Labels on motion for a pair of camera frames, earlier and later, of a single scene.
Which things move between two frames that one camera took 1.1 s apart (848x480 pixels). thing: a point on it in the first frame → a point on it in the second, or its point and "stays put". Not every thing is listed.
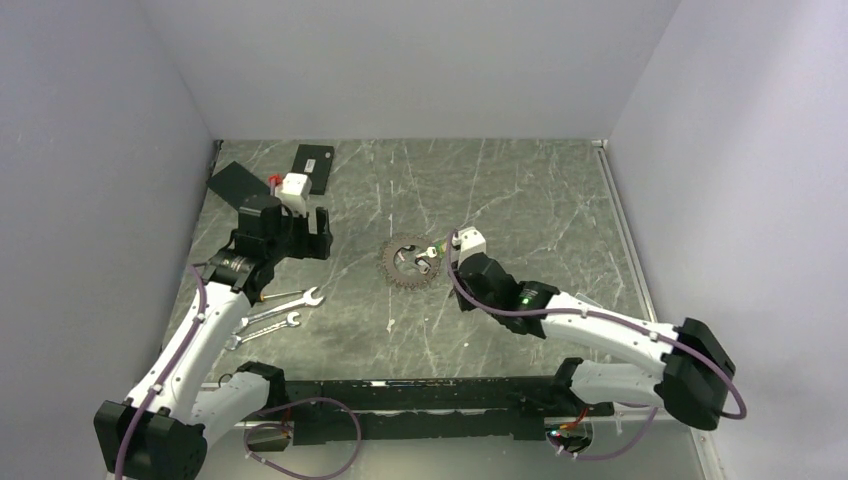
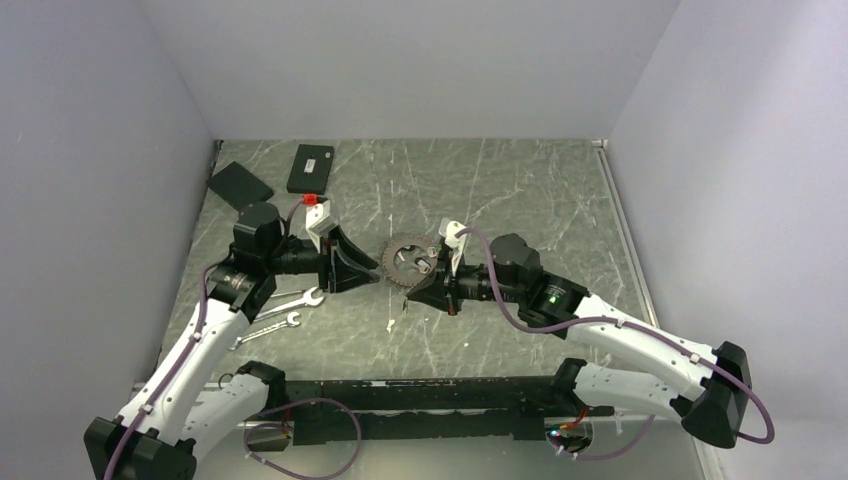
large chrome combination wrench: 307,299 stays put
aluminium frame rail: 619,206 stays put
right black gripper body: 464,302 → 452,293
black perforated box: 236,184 stays put
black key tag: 423,265 stays put
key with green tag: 439,250 stays put
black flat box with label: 315,161 stays put
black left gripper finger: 323,238 → 351,249
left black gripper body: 298,242 → 326,270
